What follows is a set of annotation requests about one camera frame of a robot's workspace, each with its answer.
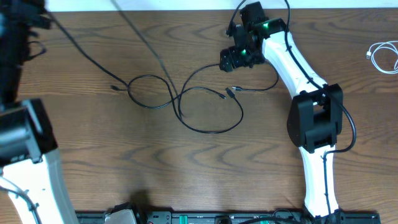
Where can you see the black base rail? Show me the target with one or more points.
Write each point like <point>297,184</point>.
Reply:
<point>130,213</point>

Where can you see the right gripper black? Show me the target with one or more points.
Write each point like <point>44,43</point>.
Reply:
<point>231,51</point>

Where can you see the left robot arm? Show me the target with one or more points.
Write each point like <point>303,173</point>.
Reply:
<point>31,168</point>

